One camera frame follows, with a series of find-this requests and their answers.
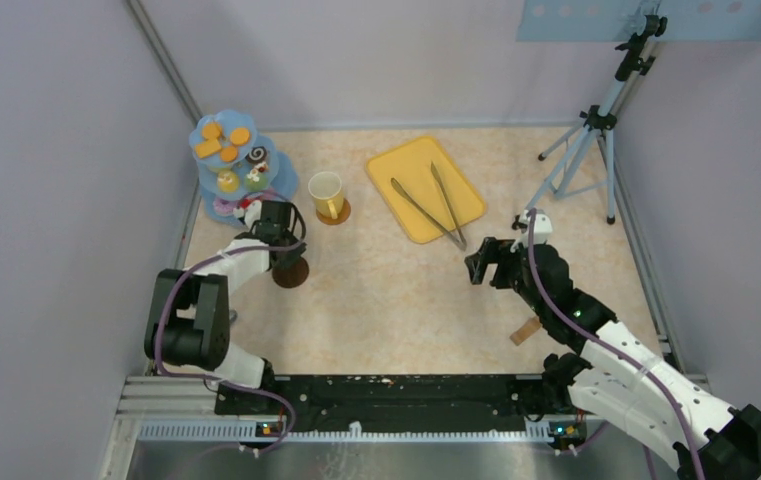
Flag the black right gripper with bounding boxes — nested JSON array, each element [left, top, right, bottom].
[[466, 236, 548, 315]]

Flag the metal serving tongs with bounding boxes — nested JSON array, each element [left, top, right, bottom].
[[389, 161, 469, 252]]

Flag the green cream puff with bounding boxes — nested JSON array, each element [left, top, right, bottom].
[[245, 168, 269, 193]]

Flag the dark brown round coaster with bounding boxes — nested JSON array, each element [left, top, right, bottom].
[[272, 258, 310, 289]]

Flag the yellow handled cream mug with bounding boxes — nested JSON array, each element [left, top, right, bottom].
[[308, 171, 345, 218]]

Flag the purple sprinkled donut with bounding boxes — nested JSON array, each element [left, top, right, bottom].
[[211, 198, 238, 217]]

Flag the light brown round coaster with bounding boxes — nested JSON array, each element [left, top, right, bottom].
[[315, 199, 352, 225]]

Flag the yellow cream puff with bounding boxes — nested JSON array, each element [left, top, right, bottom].
[[216, 169, 241, 193]]

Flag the chocolate swirl roll cake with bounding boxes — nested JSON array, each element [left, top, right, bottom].
[[245, 146, 269, 167]]

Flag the round orange biscuit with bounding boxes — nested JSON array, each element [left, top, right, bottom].
[[219, 145, 239, 163], [201, 121, 222, 140], [228, 127, 252, 147]]

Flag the round orange biscuit top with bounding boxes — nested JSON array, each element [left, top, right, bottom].
[[228, 127, 252, 147]]

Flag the square orange biscuit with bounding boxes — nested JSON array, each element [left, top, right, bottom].
[[193, 138, 223, 159]]

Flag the yellow serving tray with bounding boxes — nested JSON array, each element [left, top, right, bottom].
[[365, 136, 487, 244]]

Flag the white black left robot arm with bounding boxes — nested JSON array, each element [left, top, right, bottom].
[[144, 200, 306, 414]]

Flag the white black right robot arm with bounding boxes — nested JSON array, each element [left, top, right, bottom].
[[465, 237, 761, 479]]

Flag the blue three-tier cake stand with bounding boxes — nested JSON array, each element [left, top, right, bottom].
[[188, 109, 299, 228]]

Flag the small wooden block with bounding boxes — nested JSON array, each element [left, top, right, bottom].
[[509, 317, 542, 346]]

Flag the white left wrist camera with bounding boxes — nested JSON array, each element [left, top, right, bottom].
[[233, 199, 263, 229]]

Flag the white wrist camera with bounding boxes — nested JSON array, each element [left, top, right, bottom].
[[510, 210, 553, 253], [233, 199, 263, 229]]

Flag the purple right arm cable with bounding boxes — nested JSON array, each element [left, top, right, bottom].
[[525, 208, 706, 480]]

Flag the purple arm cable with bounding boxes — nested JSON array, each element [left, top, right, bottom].
[[153, 192, 308, 458], [525, 208, 706, 480]]

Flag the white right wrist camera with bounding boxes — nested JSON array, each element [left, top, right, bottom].
[[510, 210, 553, 253]]

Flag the blue camera tripod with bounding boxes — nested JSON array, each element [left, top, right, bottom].
[[525, 13, 669, 225]]

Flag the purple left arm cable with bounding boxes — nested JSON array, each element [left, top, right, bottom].
[[153, 192, 308, 458]]

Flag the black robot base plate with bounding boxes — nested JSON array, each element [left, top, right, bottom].
[[214, 374, 576, 433]]

